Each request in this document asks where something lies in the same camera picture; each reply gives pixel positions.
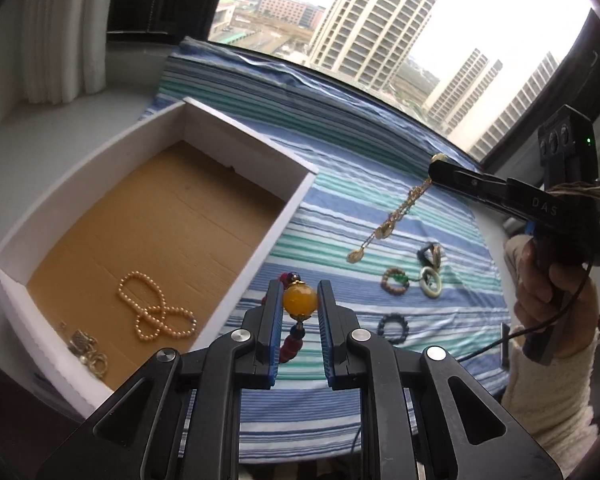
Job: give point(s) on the white curtain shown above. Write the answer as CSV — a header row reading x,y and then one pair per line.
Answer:
x,y
60,25

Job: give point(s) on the white box with cardboard bottom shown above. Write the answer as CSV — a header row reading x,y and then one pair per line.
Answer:
x,y
260,155

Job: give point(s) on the tall tower building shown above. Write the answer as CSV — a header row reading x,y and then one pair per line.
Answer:
x,y
370,15

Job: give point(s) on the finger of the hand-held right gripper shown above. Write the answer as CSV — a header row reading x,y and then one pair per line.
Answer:
x,y
485,199
445,169

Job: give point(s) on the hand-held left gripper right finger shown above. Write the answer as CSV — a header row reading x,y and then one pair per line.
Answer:
x,y
325,332

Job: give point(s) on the blue green striped cloth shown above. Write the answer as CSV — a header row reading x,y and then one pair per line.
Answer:
x,y
330,125

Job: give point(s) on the person's right hand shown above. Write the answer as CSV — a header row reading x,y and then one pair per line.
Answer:
x,y
555,290

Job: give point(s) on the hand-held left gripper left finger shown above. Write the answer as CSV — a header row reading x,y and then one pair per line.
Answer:
x,y
276,332

